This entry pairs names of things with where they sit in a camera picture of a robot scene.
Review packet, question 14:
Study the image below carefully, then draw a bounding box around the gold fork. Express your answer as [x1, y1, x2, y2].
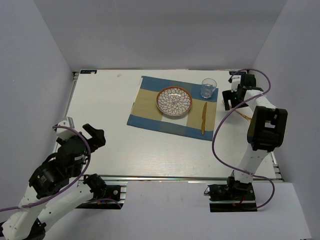
[222, 100, 252, 122]

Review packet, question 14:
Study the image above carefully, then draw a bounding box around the clear drinking glass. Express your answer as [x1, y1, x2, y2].
[200, 78, 217, 99]

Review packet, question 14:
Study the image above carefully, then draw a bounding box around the gold knife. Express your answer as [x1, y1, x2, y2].
[201, 102, 208, 135]

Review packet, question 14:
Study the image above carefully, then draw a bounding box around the floral patterned ceramic plate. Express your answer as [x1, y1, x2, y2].
[156, 86, 193, 117]

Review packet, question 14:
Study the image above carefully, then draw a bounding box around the blue beige checked placemat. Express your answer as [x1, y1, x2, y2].
[127, 76, 219, 141]

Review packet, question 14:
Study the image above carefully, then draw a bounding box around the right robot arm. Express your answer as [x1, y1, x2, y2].
[222, 73, 288, 200]

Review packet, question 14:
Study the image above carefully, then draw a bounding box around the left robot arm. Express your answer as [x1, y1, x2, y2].
[0, 123, 107, 240]

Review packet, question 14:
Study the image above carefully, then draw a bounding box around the right blue corner sticker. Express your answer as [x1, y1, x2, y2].
[229, 71, 247, 76]

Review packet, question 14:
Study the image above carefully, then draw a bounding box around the blue corner sticker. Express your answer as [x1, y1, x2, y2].
[229, 71, 247, 76]
[79, 69, 97, 75]

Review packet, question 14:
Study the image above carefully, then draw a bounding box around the left blue corner sticker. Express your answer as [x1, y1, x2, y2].
[79, 69, 97, 75]

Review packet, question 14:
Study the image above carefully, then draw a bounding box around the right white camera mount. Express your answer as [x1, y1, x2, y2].
[228, 75, 242, 92]

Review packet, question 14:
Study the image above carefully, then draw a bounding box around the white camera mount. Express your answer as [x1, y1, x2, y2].
[52, 116, 76, 141]
[228, 75, 242, 92]

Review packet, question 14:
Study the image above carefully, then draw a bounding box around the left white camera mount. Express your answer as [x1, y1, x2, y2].
[52, 116, 76, 141]

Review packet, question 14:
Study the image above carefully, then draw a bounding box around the aluminium table edge rail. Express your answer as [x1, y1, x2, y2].
[77, 173, 285, 183]

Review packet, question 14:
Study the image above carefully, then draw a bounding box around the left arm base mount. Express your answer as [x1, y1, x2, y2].
[76, 174, 126, 210]

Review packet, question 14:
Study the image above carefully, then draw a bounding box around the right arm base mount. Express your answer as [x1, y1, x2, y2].
[203, 174, 258, 213]

